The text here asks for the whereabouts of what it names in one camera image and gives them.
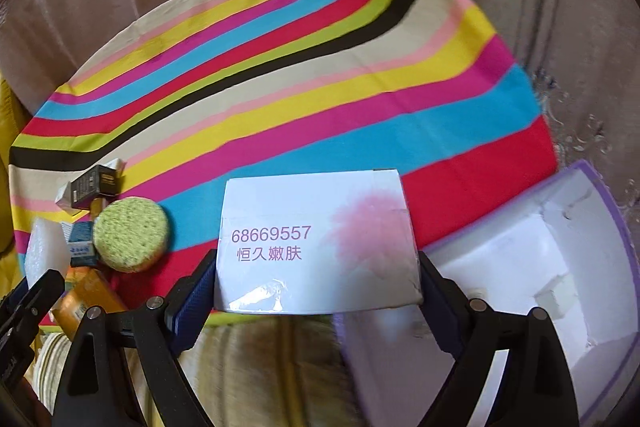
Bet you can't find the white box with text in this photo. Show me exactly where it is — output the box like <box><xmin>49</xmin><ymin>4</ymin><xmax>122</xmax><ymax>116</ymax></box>
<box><xmin>25</xmin><ymin>218</ymin><xmax>70</xmax><ymax>288</ymax></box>

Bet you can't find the yellow leather sofa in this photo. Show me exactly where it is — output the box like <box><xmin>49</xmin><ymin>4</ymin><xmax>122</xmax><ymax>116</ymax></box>
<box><xmin>0</xmin><ymin>78</ymin><xmax>30</xmax><ymax>296</ymax></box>

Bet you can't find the black rectangular box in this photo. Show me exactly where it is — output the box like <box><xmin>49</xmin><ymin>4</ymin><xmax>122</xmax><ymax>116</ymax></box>
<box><xmin>70</xmin><ymin>165</ymin><xmax>120</xmax><ymax>210</ymax></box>

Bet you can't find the green round sponge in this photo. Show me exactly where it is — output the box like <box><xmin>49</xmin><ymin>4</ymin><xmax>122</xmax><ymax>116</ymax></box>
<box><xmin>93</xmin><ymin>196</ymin><xmax>169</xmax><ymax>273</ymax></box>

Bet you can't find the purple white storage box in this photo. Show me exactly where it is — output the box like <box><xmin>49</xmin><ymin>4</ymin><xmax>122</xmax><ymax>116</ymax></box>
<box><xmin>334</xmin><ymin>161</ymin><xmax>639</xmax><ymax>426</ymax></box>

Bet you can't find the orange tissue pack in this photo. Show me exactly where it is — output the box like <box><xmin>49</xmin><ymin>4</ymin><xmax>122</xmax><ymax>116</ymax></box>
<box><xmin>51</xmin><ymin>267</ymin><xmax>127</xmax><ymax>340</ymax></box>

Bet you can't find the blue text box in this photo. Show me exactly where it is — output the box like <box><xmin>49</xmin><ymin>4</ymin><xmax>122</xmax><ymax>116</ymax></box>
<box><xmin>67</xmin><ymin>221</ymin><xmax>99</xmax><ymax>268</ymax></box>

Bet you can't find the colourful striped cloth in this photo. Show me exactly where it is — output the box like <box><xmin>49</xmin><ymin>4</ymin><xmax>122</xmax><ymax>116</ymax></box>
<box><xmin>9</xmin><ymin>0</ymin><xmax>558</xmax><ymax>307</ymax></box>

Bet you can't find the white box with pink print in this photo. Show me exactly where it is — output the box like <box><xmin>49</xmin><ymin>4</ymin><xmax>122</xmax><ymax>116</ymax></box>
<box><xmin>215</xmin><ymin>169</ymin><xmax>422</xmax><ymax>315</ymax></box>

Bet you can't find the small white box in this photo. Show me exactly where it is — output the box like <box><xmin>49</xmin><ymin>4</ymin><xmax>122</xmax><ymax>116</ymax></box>
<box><xmin>54</xmin><ymin>158</ymin><xmax>126</xmax><ymax>215</ymax></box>

